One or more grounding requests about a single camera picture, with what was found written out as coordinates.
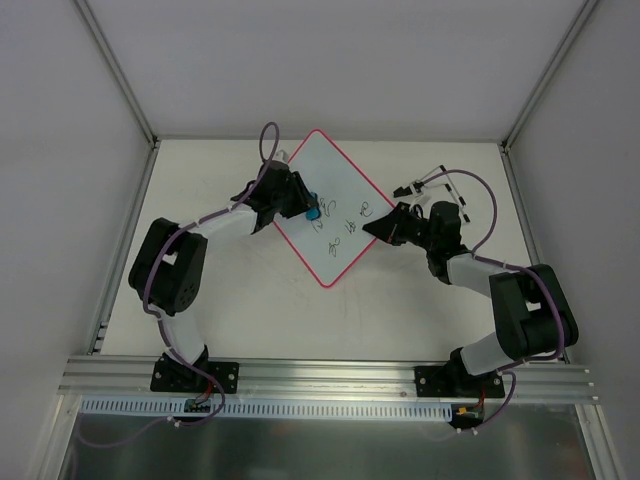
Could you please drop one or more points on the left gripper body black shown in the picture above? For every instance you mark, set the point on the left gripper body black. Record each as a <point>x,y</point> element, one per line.
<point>293,195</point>

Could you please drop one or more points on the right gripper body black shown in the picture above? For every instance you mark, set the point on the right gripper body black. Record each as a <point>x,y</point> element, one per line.
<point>400,226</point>

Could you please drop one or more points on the blue whiteboard eraser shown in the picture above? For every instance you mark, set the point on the blue whiteboard eraser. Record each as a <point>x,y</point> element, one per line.
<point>313,213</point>

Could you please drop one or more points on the pink framed whiteboard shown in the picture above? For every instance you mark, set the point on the pink framed whiteboard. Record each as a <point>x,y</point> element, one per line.
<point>348,199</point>

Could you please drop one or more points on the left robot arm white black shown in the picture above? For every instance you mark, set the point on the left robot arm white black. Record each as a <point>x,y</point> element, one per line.
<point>167,271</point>

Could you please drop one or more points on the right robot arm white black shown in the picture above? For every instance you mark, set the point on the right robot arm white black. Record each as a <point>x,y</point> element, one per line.
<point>532,317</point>

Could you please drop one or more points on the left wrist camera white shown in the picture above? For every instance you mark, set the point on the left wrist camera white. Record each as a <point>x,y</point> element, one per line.
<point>281,156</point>

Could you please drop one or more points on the wire whiteboard stand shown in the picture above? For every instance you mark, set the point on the wire whiteboard stand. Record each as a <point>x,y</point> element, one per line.
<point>437,180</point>

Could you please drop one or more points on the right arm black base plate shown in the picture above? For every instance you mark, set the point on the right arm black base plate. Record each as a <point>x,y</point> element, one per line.
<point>441,381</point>

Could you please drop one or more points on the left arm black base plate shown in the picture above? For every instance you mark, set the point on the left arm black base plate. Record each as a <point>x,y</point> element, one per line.
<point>225,376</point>

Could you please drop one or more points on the right aluminium corner post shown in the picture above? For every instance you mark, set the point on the right aluminium corner post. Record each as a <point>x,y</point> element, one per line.
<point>561,51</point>

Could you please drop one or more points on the aluminium corner post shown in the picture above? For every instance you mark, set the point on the aluminium corner post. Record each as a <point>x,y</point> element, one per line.
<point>108,56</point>
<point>561,51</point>

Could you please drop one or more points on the white slotted cable duct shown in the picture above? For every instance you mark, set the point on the white slotted cable duct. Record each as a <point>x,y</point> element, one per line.
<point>267,409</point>

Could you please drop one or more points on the left aluminium corner post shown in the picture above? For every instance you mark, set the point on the left aluminium corner post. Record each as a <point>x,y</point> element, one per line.
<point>108,56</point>

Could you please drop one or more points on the aluminium mounting rail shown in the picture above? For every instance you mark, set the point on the aluminium mounting rail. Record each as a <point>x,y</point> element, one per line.
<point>369,381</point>

